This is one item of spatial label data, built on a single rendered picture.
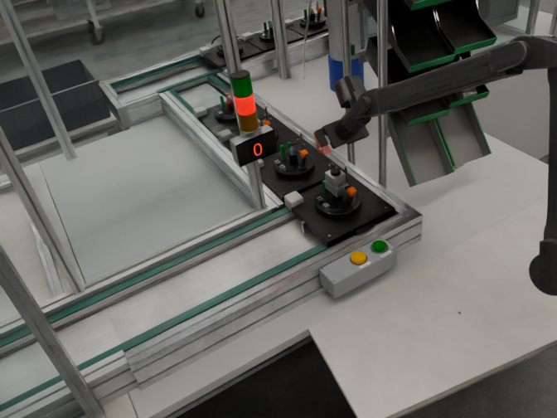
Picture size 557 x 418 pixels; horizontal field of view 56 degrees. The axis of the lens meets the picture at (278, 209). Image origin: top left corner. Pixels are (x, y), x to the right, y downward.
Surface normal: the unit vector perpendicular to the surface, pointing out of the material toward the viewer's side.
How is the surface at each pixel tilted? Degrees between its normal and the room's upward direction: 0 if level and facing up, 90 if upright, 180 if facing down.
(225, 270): 0
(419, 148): 45
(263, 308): 90
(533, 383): 0
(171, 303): 0
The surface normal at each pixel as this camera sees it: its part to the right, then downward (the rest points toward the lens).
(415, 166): 0.15, -0.15
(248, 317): 0.50, 0.50
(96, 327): -0.12, -0.77
